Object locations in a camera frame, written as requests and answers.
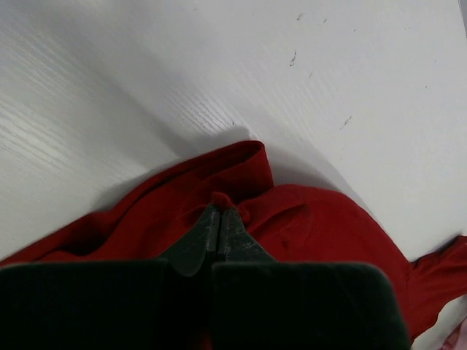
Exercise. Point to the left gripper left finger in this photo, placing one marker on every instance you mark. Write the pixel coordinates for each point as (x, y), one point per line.
(198, 246)

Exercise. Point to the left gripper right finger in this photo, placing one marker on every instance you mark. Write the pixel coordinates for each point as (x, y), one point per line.
(235, 244)

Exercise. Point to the red t shirt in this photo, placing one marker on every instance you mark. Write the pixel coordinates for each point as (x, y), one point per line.
(293, 223)

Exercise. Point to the pink t shirt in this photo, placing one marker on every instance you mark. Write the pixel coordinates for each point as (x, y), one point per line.
(457, 340)

